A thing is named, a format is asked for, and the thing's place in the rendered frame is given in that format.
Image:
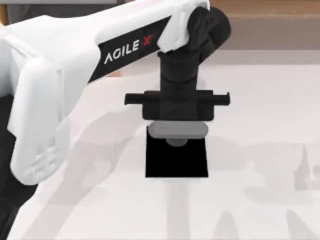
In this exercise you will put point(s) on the flat black square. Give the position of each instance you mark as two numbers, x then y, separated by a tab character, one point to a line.
175	162

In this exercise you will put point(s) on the pale grey rounded box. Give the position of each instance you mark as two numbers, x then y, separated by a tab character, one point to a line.
160	130

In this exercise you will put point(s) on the wooden cabinet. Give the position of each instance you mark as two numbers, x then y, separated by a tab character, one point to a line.
275	30

